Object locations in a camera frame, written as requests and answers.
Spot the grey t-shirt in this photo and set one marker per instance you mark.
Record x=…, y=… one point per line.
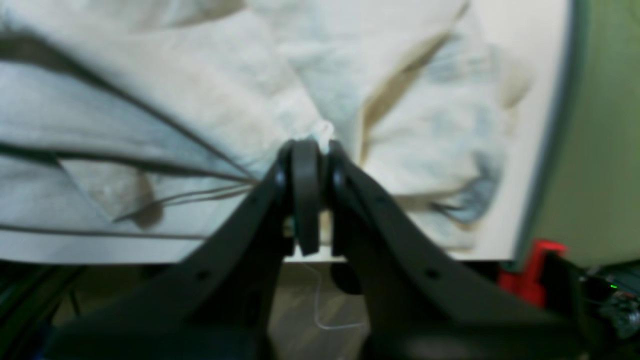
x=129, y=123

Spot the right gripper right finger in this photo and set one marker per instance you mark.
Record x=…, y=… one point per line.
x=421, y=303

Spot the red and blue clamp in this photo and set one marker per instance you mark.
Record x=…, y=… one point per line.
x=527, y=284

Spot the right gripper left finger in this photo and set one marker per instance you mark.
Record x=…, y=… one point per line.
x=215, y=304

